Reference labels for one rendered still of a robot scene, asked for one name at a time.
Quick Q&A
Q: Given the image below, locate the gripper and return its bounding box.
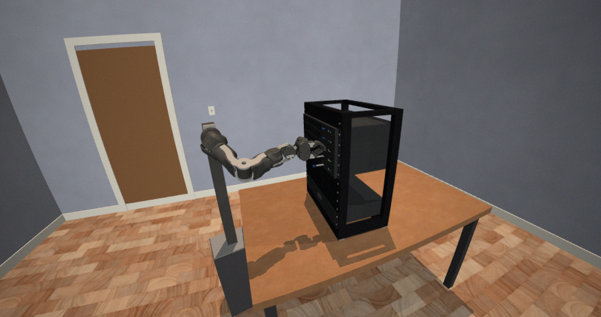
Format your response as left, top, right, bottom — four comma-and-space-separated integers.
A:
293, 136, 326, 161

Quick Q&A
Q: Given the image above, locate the black server rack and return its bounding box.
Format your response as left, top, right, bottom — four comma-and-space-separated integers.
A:
303, 100, 403, 241

